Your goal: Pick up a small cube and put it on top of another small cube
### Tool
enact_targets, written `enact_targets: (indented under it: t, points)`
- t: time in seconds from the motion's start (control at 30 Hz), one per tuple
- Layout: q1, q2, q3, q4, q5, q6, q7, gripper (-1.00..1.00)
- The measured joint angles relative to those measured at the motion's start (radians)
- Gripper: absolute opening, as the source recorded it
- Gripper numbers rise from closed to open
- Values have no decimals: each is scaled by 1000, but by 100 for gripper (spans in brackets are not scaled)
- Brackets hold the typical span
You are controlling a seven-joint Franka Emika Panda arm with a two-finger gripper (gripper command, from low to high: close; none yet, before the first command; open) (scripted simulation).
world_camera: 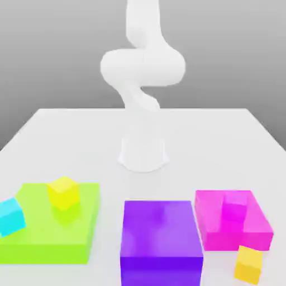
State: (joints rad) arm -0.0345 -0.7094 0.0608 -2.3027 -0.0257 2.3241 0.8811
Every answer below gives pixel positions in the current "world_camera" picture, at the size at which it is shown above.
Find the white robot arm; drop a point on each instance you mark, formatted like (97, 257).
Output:
(143, 67)

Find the small yellow cube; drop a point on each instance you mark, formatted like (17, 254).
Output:
(63, 194)

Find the small magenta cube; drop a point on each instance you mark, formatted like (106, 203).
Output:
(234, 207)

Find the small cyan cube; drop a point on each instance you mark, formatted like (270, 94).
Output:
(11, 217)

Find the small orange cube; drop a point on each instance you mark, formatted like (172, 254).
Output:
(248, 264)

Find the large purple box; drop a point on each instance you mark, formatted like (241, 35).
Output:
(159, 234)

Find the large green box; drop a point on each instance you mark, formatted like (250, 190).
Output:
(44, 236)

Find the large magenta box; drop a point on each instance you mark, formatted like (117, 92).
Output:
(257, 232)

